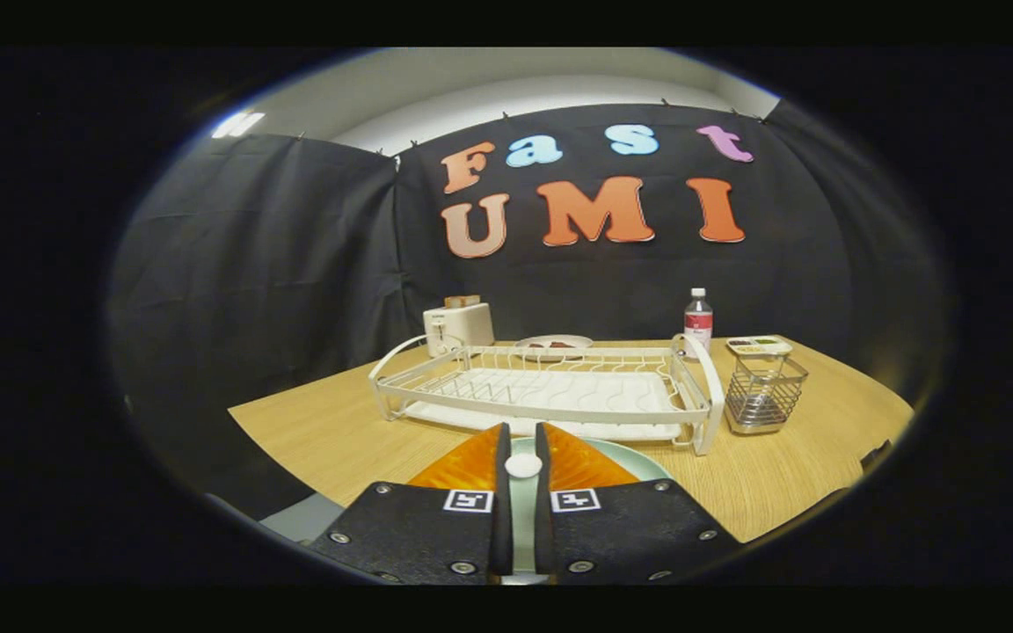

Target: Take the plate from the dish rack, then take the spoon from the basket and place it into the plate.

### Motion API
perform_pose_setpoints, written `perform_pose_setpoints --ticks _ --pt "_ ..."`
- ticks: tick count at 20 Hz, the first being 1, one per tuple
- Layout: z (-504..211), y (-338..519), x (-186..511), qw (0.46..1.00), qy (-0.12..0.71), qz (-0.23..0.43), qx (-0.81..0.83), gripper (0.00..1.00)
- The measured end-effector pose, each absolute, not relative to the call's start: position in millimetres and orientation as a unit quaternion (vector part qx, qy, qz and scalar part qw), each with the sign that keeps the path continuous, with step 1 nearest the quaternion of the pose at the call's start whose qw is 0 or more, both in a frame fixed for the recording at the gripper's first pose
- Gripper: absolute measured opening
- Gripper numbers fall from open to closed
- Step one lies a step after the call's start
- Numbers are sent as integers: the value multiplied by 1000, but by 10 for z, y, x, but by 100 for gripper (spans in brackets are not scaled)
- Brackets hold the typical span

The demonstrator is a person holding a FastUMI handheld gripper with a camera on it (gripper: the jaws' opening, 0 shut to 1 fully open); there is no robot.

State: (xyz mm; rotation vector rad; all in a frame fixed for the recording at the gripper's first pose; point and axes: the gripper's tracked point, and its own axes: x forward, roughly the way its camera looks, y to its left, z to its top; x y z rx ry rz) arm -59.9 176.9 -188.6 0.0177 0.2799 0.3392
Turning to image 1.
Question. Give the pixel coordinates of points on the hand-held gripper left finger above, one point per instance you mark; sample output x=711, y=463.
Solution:
x=501, y=527

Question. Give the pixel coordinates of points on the clear plastic water bottle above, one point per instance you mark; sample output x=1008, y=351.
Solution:
x=698, y=321

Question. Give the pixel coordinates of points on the small white sauce tray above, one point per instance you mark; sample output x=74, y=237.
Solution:
x=760, y=345

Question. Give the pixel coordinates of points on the white toaster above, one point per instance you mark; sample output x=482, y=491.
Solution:
x=462, y=327

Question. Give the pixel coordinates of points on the brown toast slice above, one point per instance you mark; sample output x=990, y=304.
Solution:
x=462, y=301

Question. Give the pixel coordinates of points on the white plate with food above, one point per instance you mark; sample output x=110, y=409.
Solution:
x=553, y=341

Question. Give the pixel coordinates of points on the ceiling light strip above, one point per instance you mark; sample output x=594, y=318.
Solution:
x=238, y=124

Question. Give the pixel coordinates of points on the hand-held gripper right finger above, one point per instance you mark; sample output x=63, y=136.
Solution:
x=543, y=527

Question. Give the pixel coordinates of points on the white ribbed drip tray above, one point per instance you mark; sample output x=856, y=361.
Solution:
x=550, y=387

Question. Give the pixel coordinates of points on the black backdrop cloth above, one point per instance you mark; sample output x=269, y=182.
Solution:
x=251, y=264

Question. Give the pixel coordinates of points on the light green plate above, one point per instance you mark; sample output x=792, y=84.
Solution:
x=612, y=455

